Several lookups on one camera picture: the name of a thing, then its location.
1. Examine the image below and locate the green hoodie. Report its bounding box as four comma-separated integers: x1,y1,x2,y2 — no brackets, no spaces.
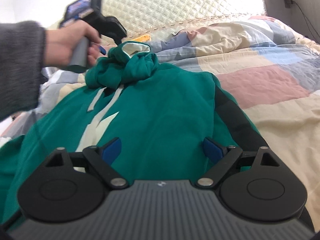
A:
1,42,266,222

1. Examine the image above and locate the grey sweater left forearm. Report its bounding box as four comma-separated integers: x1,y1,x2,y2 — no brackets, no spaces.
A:
1,21,46,120

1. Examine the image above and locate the left hand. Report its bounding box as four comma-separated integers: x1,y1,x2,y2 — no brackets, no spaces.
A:
43,20,101,68

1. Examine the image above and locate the yellow object by headboard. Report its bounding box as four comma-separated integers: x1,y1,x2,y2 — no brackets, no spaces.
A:
135,35,151,42

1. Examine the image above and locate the cream quilted headboard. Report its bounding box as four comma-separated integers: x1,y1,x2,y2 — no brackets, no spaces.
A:
101,0,266,41

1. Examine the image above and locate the patchwork quilt bedspread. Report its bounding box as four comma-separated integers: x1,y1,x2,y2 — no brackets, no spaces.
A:
1,17,319,228

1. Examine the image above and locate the black power cable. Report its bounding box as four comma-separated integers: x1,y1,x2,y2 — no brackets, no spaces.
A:
291,0,320,43

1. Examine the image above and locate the black wall plug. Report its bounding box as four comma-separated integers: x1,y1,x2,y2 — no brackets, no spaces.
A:
284,0,295,9

